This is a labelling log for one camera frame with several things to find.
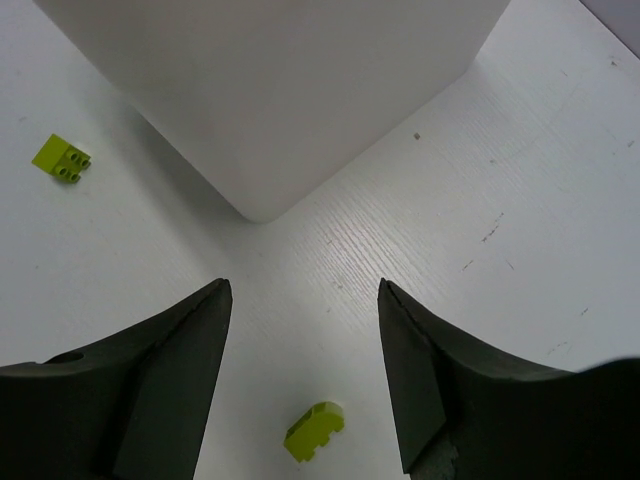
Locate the lime sloped lego brick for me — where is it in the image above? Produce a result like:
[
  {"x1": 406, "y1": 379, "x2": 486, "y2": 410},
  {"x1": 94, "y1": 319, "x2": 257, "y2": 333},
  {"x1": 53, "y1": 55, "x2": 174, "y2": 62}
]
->
[{"x1": 283, "y1": 401, "x2": 345, "y2": 463}]

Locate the lime small lego brick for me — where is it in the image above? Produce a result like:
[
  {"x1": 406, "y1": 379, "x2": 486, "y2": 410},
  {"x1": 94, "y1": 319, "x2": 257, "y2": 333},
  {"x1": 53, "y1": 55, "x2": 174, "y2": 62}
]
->
[{"x1": 32, "y1": 134, "x2": 91, "y2": 184}]

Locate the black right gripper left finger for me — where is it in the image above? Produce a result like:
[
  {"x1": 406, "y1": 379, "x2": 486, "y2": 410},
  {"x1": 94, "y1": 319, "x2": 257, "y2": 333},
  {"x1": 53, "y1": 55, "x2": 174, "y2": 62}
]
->
[{"x1": 1, "y1": 279, "x2": 232, "y2": 479}]

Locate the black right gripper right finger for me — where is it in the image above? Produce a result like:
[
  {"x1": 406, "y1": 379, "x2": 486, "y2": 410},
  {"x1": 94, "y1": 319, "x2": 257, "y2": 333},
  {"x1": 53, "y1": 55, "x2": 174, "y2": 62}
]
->
[{"x1": 378, "y1": 280, "x2": 639, "y2": 479}]

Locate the white drawer cabinet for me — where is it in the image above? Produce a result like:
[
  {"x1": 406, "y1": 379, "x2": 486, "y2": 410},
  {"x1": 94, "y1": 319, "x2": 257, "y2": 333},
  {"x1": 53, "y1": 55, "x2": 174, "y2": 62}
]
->
[{"x1": 39, "y1": 1, "x2": 506, "y2": 222}]

